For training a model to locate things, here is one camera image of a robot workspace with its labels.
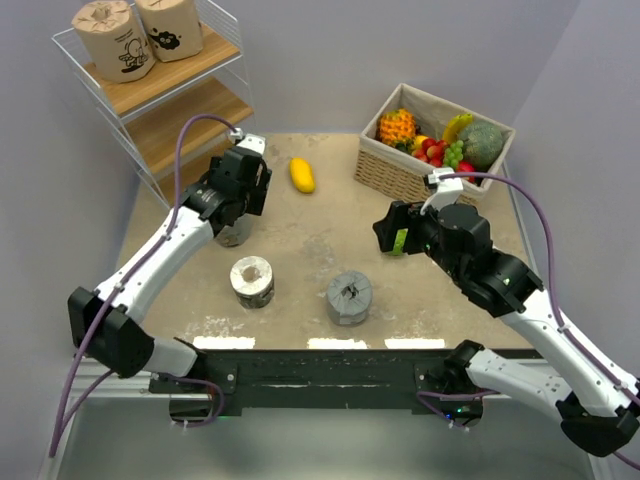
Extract dark grey wrapped towel roll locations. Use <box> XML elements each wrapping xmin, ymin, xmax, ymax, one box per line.
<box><xmin>326</xmin><ymin>271</ymin><xmax>373</xmax><ymax>326</ymax></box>

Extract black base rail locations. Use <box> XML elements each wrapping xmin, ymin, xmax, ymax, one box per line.
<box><xmin>149</xmin><ymin>349</ymin><xmax>483</xmax><ymax>426</ymax></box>

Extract yellow mango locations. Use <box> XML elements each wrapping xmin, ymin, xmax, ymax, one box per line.
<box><xmin>289</xmin><ymin>157</ymin><xmax>316</xmax><ymax>194</ymax></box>

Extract white and grey towel roll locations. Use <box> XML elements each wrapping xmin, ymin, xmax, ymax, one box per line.
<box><xmin>229</xmin><ymin>256</ymin><xmax>275</xmax><ymax>309</ymax></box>

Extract brown paper towel roll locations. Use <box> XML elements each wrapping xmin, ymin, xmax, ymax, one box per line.
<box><xmin>72</xmin><ymin>1</ymin><xmax>155</xmax><ymax>83</ymax></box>

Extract brown roll with black print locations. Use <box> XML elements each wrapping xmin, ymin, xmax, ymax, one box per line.
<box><xmin>135</xmin><ymin>0</ymin><xmax>204</xmax><ymax>63</ymax></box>

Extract red apples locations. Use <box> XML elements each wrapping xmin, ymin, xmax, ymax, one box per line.
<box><xmin>411</xmin><ymin>136</ymin><xmax>475</xmax><ymax>173</ymax></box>

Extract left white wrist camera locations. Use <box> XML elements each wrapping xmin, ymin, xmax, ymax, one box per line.
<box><xmin>227</xmin><ymin>128</ymin><xmax>266</xmax><ymax>156</ymax></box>

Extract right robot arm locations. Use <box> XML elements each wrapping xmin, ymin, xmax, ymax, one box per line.
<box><xmin>373</xmin><ymin>201</ymin><xmax>639</xmax><ymax>457</ymax></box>

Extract green melon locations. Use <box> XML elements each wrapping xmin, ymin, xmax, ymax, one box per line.
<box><xmin>457</xmin><ymin>121</ymin><xmax>503</xmax><ymax>171</ymax></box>

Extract green grapes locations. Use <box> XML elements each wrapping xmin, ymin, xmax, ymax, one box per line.
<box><xmin>443</xmin><ymin>140</ymin><xmax>464</xmax><ymax>171</ymax></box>

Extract grey paper towel roll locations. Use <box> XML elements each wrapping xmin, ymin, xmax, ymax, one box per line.
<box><xmin>215</xmin><ymin>216</ymin><xmax>253</xmax><ymax>248</ymax></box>

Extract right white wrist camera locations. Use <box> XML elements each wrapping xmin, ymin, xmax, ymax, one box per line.
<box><xmin>420</xmin><ymin>167</ymin><xmax>464</xmax><ymax>216</ymax></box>

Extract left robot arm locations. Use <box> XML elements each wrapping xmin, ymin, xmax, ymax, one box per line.
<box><xmin>68</xmin><ymin>135</ymin><xmax>271</xmax><ymax>392</ymax></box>

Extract yellow banana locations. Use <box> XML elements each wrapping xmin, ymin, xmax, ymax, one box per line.
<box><xmin>441</xmin><ymin>113</ymin><xmax>474</xmax><ymax>145</ymax></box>

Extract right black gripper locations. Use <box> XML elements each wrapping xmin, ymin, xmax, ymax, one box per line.
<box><xmin>373</xmin><ymin>199</ymin><xmax>465</xmax><ymax>281</ymax></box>

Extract pineapple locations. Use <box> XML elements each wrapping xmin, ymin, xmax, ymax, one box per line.
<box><xmin>376</xmin><ymin>108</ymin><xmax>416</xmax><ymax>147</ymax></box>

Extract woven fruit basket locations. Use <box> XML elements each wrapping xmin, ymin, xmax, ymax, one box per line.
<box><xmin>353</xmin><ymin>82</ymin><xmax>517</xmax><ymax>204</ymax></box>

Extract white wire wooden shelf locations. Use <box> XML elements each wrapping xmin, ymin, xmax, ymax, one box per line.
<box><xmin>52</xmin><ymin>1</ymin><xmax>254</xmax><ymax>206</ymax></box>

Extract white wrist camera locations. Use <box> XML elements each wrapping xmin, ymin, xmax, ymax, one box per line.
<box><xmin>227</xmin><ymin>128</ymin><xmax>266</xmax><ymax>156</ymax></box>
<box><xmin>420</xmin><ymin>167</ymin><xmax>464</xmax><ymax>216</ymax></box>

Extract aluminium frame rail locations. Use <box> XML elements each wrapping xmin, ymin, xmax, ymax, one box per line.
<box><xmin>69</xmin><ymin>358</ymin><xmax>152</xmax><ymax>400</ymax></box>

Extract green bumpy citrus fruit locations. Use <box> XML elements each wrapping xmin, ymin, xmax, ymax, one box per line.
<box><xmin>391</xmin><ymin>229</ymin><xmax>407</xmax><ymax>256</ymax></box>

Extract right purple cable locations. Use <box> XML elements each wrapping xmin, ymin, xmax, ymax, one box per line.
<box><xmin>439</xmin><ymin>172</ymin><xmax>640</xmax><ymax>471</ymax></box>

